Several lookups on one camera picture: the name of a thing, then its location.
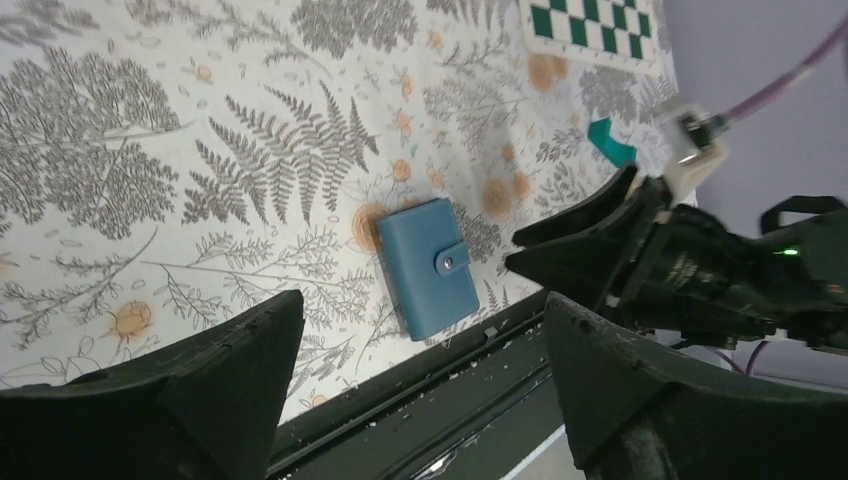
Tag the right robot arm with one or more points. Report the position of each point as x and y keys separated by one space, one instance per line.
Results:
x=632 y=255

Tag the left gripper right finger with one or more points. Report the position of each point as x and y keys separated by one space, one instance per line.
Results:
x=636 y=409

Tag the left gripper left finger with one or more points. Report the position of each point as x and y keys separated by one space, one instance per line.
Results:
x=205 y=407

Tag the blue card holder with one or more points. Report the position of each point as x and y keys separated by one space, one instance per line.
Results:
x=429 y=267

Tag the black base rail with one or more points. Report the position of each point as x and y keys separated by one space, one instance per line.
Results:
x=472 y=407

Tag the green white chessboard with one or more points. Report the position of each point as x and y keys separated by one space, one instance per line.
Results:
x=618 y=34

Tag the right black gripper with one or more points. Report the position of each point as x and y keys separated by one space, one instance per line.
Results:
x=689 y=273

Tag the floral table mat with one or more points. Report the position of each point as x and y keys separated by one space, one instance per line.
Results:
x=166 y=165

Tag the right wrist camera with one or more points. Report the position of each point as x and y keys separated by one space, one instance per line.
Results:
x=697 y=150

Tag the teal small piece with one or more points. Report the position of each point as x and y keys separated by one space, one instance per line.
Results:
x=618 y=153

